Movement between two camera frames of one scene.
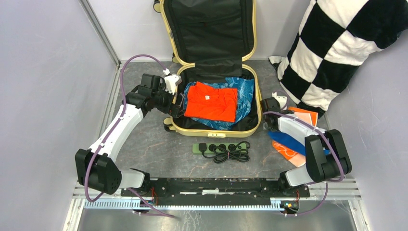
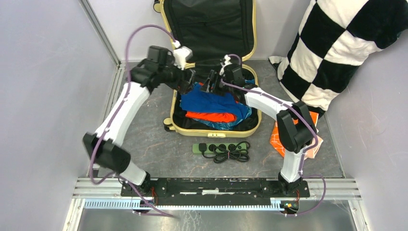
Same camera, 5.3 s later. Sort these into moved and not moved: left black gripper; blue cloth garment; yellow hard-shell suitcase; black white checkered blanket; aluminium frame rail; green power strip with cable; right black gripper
Moved: right black gripper; blue cloth garment; left black gripper
Not moved: aluminium frame rail; black white checkered blanket; yellow hard-shell suitcase; green power strip with cable
